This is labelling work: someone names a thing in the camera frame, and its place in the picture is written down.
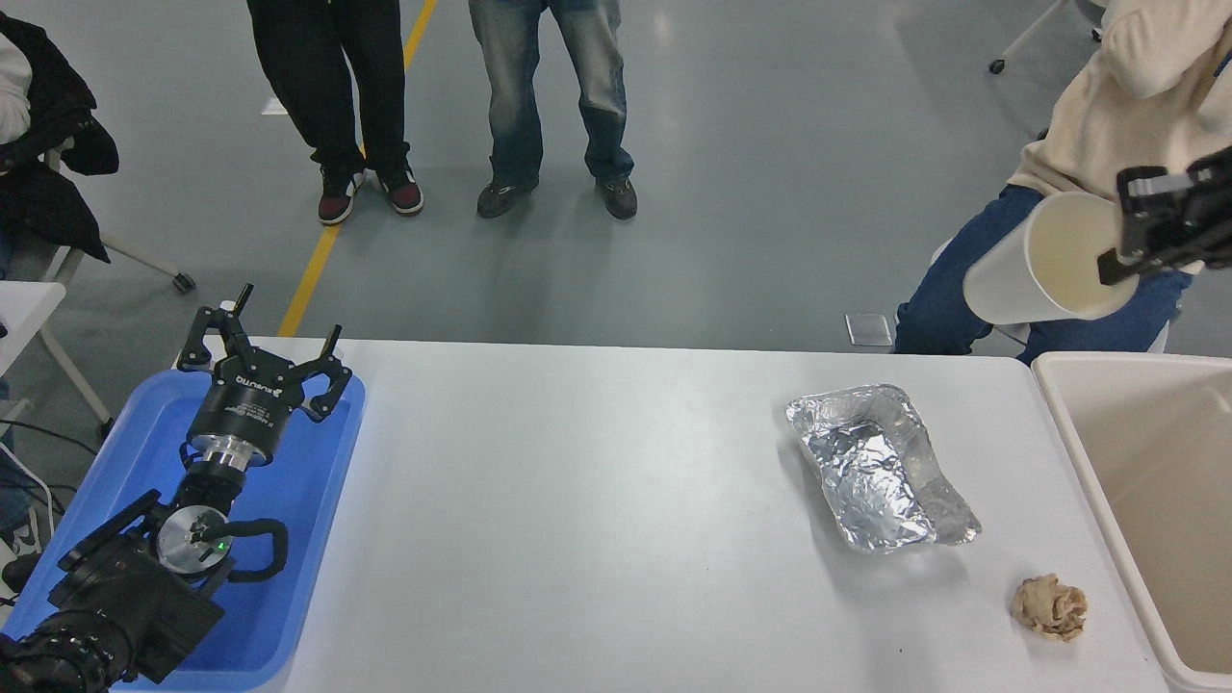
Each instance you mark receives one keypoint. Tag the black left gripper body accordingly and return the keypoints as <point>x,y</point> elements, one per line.
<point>244,406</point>

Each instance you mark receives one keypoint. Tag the white paper cup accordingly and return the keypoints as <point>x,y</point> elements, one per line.
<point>1011,279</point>

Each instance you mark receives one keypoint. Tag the grey wheeled chair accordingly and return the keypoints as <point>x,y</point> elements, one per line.
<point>183,283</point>

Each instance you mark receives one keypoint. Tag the seated person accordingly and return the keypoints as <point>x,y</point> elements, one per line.
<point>1088,144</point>

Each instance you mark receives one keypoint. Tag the blue plastic tray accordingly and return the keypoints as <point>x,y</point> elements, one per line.
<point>298,500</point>

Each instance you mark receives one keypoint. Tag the wheeled chair leg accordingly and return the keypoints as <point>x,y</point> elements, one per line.
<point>997,66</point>

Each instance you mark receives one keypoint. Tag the large pale bin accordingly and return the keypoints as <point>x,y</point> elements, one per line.
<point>1165,481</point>

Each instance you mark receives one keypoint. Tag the standing person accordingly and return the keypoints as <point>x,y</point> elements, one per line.
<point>327,87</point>
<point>520,87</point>

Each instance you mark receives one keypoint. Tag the person at table edge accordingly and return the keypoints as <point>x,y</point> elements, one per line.
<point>48,96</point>

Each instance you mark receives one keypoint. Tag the metal floor plate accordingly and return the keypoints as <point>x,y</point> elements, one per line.
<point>868,329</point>

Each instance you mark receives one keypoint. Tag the crumpled tan paper ball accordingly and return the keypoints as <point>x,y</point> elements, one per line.
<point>1049,608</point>

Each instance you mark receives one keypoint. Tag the crumpled foil tray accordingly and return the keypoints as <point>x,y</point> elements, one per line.
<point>866,472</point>

